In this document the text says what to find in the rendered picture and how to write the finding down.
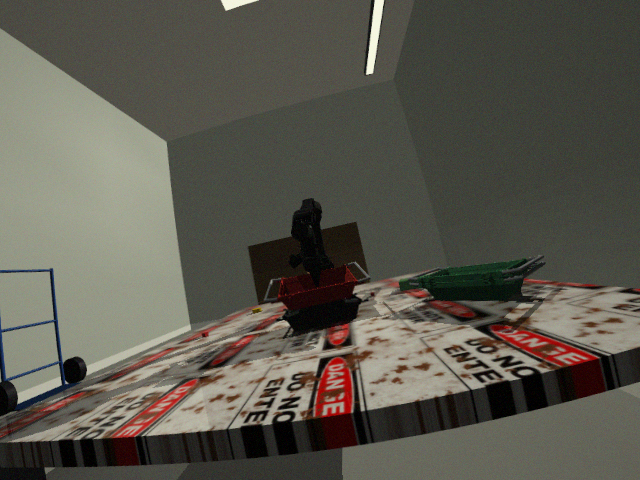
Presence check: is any green rectangular block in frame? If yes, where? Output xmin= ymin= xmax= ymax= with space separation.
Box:
xmin=398 ymin=274 xmax=427 ymax=291

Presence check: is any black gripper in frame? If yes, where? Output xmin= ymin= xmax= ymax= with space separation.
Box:
xmin=300 ymin=242 xmax=322 ymax=287

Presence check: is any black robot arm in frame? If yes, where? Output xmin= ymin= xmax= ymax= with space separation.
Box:
xmin=288 ymin=198 xmax=334 ymax=271

